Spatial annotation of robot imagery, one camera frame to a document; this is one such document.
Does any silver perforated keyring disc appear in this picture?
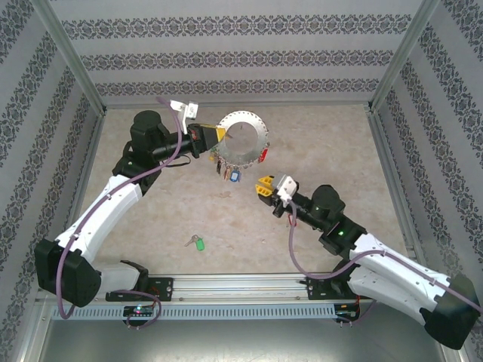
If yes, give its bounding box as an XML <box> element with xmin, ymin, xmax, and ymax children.
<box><xmin>215</xmin><ymin>109</ymin><xmax>271</xmax><ymax>170</ymax></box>

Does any key with green tag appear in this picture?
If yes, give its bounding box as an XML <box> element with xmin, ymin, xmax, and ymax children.
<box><xmin>183</xmin><ymin>234</ymin><xmax>207</xmax><ymax>253</ymax></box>

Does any small circuit board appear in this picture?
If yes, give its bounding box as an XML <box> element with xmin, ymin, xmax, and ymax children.
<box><xmin>334</xmin><ymin>308</ymin><xmax>362</xmax><ymax>321</ymax></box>

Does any grey sheet metal panel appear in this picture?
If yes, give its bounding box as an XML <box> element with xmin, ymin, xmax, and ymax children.
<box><xmin>37</xmin><ymin>319</ymin><xmax>452</xmax><ymax>362</ymax></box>

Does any circuit board with green light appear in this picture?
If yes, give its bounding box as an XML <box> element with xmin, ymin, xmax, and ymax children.
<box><xmin>123</xmin><ymin>305</ymin><xmax>156</xmax><ymax>318</ymax></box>

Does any aluminium side rail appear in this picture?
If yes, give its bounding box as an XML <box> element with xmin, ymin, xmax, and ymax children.
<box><xmin>63</xmin><ymin>109</ymin><xmax>109</xmax><ymax>242</ymax></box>
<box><xmin>368</xmin><ymin>108</ymin><xmax>416</xmax><ymax>252</ymax></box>

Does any aluminium back rail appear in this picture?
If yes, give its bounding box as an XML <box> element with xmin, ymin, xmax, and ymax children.
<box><xmin>103</xmin><ymin>100</ymin><xmax>374</xmax><ymax>112</ymax></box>

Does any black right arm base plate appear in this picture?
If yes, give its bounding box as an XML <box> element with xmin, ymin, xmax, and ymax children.
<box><xmin>305</xmin><ymin>276</ymin><xmax>377</xmax><ymax>302</ymax></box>

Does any grey slotted cable duct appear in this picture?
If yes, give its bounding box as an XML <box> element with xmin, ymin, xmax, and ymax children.
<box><xmin>51</xmin><ymin>304</ymin><xmax>337</xmax><ymax>321</ymax></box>

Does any aluminium frame post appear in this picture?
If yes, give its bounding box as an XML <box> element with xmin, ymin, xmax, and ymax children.
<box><xmin>29</xmin><ymin>0</ymin><xmax>109</xmax><ymax>115</ymax></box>
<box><xmin>368</xmin><ymin>0</ymin><xmax>442</xmax><ymax>114</ymax></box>

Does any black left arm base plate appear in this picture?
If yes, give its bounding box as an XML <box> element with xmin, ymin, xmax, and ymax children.
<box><xmin>105</xmin><ymin>277</ymin><xmax>175</xmax><ymax>302</ymax></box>

